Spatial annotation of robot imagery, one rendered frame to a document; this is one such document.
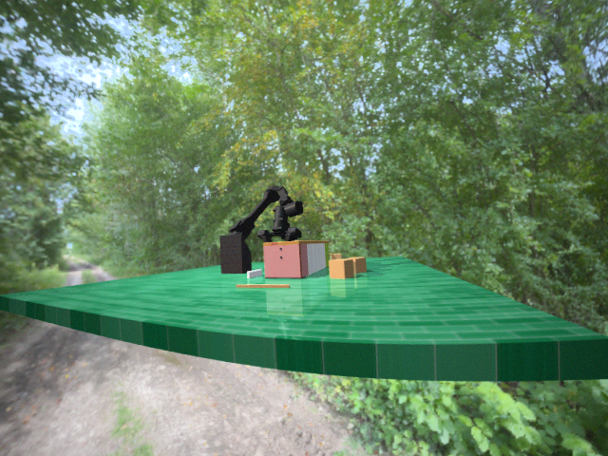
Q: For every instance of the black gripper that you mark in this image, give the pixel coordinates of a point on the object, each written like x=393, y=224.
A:
x=279, y=229

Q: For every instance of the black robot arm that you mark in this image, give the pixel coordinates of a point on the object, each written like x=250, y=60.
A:
x=287, y=208

